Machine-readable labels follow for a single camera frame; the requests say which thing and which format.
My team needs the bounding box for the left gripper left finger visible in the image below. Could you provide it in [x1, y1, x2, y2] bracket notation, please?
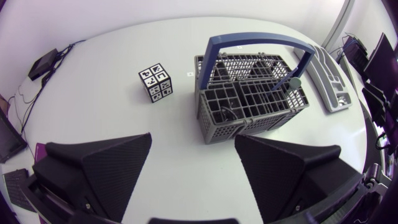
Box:
[32, 133, 153, 223]

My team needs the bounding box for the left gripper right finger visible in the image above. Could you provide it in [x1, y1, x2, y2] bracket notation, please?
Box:
[234, 134, 364, 224]

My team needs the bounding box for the grey cutlery basket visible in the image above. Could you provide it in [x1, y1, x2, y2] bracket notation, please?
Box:
[193, 32, 317, 146]

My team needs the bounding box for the grey cutlery tray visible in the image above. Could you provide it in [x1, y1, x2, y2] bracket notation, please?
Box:
[293, 45, 353, 113]

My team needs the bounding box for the black utensil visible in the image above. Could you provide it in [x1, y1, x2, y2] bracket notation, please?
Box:
[218, 105, 239, 123]

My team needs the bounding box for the black keyboard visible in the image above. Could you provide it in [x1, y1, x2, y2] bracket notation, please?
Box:
[2, 168, 37, 213]

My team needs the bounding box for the blue plastic utensil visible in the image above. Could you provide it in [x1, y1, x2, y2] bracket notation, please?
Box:
[269, 72, 296, 92]

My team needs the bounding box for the black-and-white patterned cube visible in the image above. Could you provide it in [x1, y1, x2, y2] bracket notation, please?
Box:
[138, 63, 174, 104]

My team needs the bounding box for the dark screen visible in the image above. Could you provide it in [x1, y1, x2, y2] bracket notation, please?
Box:
[0, 105, 29, 164]

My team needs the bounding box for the black power brick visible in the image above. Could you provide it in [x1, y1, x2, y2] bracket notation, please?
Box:
[27, 48, 60, 82]

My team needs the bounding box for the black power cable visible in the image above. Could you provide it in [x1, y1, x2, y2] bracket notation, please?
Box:
[19, 55, 63, 135]
[55, 39, 86, 58]

